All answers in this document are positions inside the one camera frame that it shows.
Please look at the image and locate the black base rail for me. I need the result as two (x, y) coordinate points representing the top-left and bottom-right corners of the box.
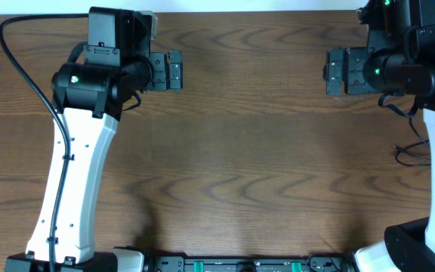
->
(111, 245), (358, 272)

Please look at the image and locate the black USB cable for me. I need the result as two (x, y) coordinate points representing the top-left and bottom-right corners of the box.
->
(393, 139), (433, 168)

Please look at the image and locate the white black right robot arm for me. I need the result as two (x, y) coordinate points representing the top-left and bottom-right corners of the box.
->
(323, 0), (435, 272)

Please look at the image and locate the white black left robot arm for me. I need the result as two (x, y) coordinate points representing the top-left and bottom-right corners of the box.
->
(5, 7), (184, 271)

